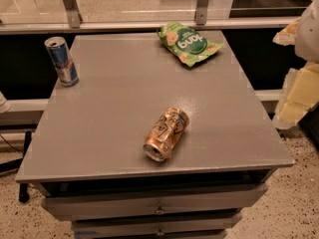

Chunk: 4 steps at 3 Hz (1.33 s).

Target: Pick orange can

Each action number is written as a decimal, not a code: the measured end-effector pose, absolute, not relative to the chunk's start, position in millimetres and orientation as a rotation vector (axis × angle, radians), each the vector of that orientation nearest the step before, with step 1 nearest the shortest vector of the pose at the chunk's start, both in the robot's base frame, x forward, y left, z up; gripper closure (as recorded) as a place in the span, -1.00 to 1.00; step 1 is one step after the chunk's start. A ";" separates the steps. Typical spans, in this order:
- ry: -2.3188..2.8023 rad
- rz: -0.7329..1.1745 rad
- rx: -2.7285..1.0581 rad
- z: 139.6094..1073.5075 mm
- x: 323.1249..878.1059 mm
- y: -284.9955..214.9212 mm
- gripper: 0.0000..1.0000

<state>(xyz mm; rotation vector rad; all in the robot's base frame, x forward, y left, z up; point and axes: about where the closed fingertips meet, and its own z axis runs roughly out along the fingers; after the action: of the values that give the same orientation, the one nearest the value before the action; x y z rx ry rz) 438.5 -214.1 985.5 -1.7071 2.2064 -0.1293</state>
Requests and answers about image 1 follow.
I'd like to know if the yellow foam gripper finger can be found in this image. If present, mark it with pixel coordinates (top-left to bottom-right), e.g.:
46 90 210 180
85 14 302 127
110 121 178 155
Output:
273 18 300 46
272 63 319 129

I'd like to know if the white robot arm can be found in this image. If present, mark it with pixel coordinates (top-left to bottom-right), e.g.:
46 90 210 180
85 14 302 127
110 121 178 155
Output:
272 0 319 129

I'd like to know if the orange soda can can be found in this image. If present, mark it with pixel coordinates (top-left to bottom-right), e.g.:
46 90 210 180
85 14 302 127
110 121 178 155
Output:
143 108 189 162

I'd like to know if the blue silver energy drink can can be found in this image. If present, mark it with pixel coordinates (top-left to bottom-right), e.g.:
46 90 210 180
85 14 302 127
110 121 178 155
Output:
45 37 79 87

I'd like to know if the green snack bag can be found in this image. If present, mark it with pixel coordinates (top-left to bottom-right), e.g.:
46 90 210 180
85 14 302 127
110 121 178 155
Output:
157 22 223 68

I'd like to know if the grey drawer cabinet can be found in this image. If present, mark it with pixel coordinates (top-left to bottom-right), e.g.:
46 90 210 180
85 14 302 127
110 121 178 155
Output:
17 33 292 239

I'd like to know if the lower grey drawer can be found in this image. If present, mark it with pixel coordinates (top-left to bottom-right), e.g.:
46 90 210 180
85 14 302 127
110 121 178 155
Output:
72 212 242 239

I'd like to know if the grey drawer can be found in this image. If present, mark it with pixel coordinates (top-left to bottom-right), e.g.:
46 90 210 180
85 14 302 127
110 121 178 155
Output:
72 212 242 239
41 183 267 221

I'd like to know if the upper grey drawer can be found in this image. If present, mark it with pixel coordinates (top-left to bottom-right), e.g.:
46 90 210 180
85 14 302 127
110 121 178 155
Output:
41 183 267 221

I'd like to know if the black stand leg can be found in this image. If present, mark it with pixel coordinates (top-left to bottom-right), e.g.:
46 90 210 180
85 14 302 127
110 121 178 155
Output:
0 130 33 203

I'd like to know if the right metal railing bracket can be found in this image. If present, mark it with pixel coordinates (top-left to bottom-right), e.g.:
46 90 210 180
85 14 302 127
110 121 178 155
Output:
194 0 209 25

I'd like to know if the metal railing bracket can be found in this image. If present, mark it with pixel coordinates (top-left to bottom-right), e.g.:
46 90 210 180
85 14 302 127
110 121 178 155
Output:
194 0 209 25
63 0 82 28

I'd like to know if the left metal railing bracket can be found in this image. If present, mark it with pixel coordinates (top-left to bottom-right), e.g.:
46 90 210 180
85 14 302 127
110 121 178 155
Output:
63 0 82 28

